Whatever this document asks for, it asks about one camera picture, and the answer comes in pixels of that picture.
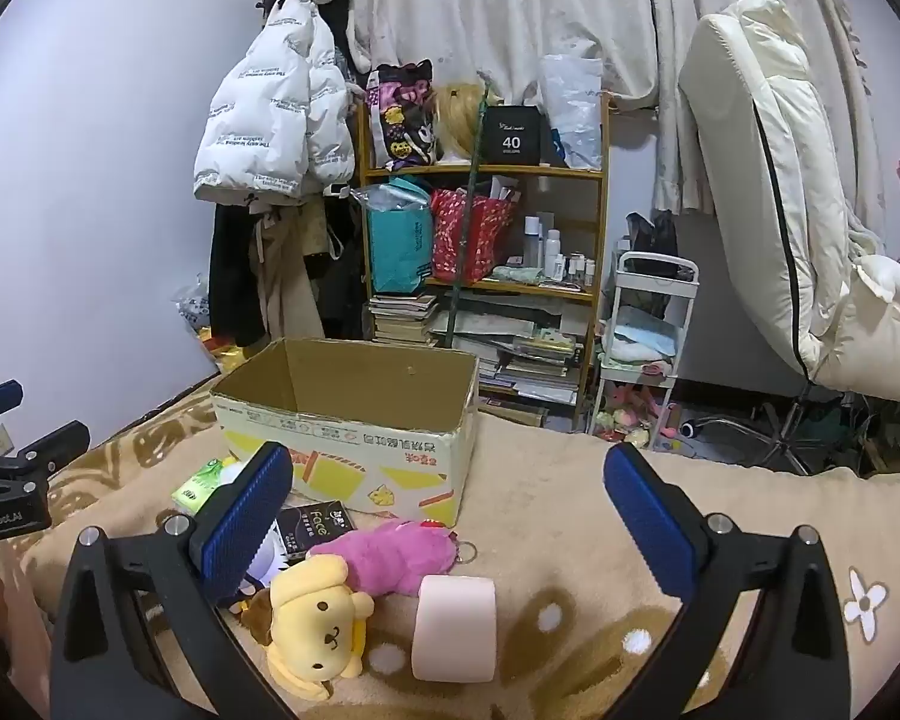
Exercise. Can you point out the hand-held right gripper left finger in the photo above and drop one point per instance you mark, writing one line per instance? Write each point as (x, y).
(244, 517)

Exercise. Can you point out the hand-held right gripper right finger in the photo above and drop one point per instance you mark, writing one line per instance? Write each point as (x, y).
(649, 525)

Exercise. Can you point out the purple white plush toy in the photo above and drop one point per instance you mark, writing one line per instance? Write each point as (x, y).
(266, 559)

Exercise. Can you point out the white yellow plush toy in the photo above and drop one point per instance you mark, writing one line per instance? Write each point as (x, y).
(234, 471)

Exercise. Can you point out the green tissue pack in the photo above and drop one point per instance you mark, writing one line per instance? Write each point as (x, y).
(199, 487)

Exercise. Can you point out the yellow dog plush toy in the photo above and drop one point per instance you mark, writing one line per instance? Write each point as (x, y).
(315, 622)

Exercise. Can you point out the printed cardboard box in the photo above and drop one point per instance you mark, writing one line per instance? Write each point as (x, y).
(390, 465)

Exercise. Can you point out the pink plush toy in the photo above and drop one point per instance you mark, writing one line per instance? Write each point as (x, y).
(397, 555)

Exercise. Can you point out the pale pink roll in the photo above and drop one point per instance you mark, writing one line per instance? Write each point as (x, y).
(454, 630)

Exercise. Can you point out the black packet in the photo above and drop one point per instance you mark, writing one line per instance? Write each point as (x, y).
(315, 529)

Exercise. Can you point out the beige patterned blanket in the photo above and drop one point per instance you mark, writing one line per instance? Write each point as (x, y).
(570, 510)

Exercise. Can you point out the pile of small plush toys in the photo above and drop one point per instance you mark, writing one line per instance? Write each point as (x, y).
(630, 416)

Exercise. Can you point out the light blue cloth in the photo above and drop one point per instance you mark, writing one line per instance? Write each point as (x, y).
(641, 341)

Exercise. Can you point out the pile of books and papers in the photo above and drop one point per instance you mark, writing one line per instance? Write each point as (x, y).
(532, 375)

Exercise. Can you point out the crinkled plastic bag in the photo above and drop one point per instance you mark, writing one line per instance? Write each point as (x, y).
(193, 307)

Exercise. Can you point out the white trolley cart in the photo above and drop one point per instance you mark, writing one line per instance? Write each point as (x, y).
(679, 292)

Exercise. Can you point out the black coat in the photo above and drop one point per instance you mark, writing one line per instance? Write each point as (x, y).
(232, 277)

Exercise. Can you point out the beige coat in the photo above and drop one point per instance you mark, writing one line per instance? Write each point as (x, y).
(289, 277)

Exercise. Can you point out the stack of books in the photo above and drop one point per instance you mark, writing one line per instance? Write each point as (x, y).
(401, 322)

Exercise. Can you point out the dark hanging clothes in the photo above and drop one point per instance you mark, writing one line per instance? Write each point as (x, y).
(345, 277)

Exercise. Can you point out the group of white cosmetic bottles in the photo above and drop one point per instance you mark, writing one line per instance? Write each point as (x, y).
(532, 240)

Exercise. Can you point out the teal bag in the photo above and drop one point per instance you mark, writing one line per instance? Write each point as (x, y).
(397, 247)

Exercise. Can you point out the red patterned bag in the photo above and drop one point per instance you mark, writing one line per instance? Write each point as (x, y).
(465, 240)

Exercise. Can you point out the cream office chair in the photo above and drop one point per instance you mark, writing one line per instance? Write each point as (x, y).
(757, 165)

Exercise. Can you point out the green pole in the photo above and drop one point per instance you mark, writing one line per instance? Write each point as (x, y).
(471, 187)

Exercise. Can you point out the wooden shelf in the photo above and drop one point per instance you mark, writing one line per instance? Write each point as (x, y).
(487, 172)

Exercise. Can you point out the white puffer jacket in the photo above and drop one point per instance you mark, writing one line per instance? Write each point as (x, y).
(270, 105)

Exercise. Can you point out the black box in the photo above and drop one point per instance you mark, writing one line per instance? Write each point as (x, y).
(510, 139)

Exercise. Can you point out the clear plastic bag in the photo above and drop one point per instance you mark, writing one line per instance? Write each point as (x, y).
(570, 112)

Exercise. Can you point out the black printed tote bag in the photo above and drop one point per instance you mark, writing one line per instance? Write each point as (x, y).
(401, 120)

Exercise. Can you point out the blond wig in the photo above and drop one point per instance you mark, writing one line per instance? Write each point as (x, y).
(457, 120)

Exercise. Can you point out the cream curtain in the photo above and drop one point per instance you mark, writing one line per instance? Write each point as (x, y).
(495, 7)

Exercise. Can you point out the wall socket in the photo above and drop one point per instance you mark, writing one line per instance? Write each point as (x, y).
(0, 441)

